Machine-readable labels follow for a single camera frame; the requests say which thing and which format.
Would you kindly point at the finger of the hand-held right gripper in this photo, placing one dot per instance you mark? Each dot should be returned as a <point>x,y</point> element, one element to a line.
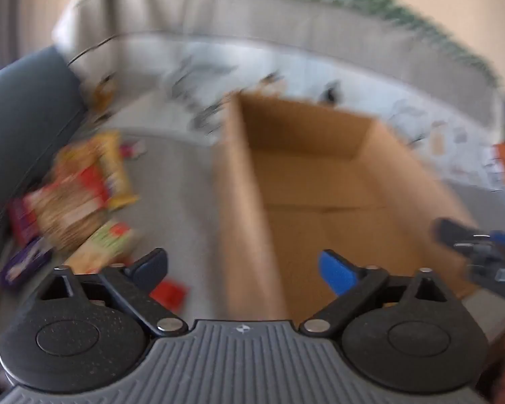
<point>450,233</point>
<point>488,273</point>

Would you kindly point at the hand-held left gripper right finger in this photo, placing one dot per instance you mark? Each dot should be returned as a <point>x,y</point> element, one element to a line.
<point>334,271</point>

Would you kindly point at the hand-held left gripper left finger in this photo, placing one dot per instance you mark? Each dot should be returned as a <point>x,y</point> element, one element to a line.
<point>149,265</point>

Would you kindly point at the red twin snack packet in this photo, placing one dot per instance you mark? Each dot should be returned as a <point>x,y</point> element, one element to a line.
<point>172,296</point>

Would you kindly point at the green yellow snack packet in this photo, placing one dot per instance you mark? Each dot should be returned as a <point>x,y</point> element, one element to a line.
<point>105,244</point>

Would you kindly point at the cardboard box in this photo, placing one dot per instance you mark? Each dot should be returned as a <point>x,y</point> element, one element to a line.
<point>320,202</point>

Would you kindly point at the golden candy bar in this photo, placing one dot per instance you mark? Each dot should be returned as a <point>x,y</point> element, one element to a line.
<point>115,172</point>

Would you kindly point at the clear biscuit bag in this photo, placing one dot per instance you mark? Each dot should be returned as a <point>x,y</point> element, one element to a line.
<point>67,210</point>

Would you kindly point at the purple silver stick sachet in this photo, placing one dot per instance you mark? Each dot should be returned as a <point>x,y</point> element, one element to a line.
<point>132,149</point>

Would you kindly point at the purple white snack packet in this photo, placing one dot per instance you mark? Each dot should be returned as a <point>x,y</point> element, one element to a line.
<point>23,265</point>

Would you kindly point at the grey sofa seat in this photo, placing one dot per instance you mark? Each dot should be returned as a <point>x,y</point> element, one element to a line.
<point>172,202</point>

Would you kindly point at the white deer print cushion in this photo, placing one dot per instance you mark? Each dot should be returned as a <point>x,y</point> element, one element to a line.
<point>425,113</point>

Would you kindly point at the magenta snack packet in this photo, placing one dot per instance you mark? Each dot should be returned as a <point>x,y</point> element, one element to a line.
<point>21,223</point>

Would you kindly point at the blue sofa cushion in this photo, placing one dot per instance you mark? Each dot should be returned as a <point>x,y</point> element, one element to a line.
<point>21,126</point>

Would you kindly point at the green patterned throw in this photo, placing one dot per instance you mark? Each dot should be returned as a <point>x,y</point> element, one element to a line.
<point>362,0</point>

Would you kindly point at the beige sofa backrest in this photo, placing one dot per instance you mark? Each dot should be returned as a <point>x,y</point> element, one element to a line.
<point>256,12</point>

